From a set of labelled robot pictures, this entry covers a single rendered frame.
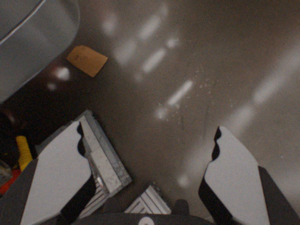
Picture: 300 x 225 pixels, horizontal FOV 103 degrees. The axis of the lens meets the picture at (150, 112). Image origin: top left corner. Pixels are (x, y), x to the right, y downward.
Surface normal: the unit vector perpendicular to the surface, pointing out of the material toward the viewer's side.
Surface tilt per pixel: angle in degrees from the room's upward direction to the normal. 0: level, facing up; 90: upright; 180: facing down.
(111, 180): 0
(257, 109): 0
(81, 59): 2
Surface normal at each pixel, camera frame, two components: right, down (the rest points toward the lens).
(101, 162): -0.22, -0.24
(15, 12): 0.61, 0.72
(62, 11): 0.91, 0.36
